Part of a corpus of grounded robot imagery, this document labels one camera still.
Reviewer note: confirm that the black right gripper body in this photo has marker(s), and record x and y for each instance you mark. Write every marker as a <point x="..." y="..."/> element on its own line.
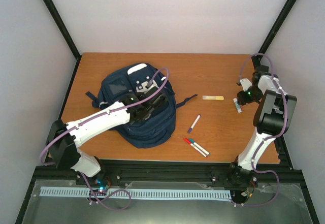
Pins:
<point x="254" y="95"/>

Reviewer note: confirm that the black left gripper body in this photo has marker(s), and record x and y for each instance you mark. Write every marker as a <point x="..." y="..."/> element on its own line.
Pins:
<point x="148" y="117"/>

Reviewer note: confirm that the navy blue backpack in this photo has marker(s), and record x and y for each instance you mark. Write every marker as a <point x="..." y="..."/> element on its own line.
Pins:
<point x="158" y="128"/>

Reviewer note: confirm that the yellow highlighter pen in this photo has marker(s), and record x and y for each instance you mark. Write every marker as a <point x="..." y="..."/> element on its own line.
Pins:
<point x="212" y="97"/>

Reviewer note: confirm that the red cap whiteboard marker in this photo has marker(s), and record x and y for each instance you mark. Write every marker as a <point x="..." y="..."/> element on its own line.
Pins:
<point x="192" y="145"/>

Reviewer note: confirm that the purple cap whiteboard marker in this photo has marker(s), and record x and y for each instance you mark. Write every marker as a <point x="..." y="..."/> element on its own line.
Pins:
<point x="193" y="124"/>

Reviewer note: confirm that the green cap whiteboard marker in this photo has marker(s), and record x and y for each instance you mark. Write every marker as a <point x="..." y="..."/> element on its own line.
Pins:
<point x="199" y="147"/>

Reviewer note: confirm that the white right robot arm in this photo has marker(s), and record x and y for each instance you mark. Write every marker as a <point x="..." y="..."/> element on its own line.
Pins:
<point x="271" y="120"/>

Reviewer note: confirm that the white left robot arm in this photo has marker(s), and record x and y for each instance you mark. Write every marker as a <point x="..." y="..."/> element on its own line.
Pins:
<point x="64" y="140"/>

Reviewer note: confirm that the white glue stick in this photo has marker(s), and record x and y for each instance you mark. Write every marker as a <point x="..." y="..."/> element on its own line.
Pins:
<point x="238" y="108"/>

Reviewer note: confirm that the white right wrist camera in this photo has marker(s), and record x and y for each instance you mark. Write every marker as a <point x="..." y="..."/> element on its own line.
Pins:
<point x="245" y="83"/>

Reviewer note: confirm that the black aluminium frame rail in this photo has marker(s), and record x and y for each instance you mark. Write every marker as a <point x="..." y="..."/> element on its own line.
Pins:
<point x="223" y="175"/>

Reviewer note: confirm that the light blue slotted cable duct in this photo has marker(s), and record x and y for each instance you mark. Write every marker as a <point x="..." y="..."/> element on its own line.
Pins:
<point x="137" y="194"/>

